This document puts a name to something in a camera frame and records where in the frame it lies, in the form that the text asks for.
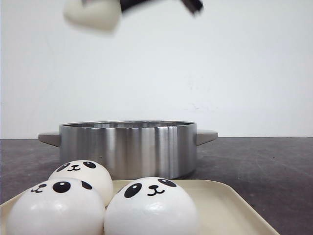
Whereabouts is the panda bun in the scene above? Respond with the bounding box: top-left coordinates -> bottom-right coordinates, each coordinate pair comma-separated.
63,0 -> 122,32
48,160 -> 113,206
104,177 -> 200,235
6,178 -> 105,235

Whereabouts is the cream plastic tray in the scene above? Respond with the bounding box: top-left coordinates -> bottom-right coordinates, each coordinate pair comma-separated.
0,180 -> 276,235

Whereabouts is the stainless steel steamer pot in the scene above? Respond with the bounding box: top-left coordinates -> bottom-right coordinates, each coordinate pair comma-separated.
38,120 -> 218,180

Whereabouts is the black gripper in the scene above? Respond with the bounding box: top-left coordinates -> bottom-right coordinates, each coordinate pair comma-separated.
119,0 -> 203,15

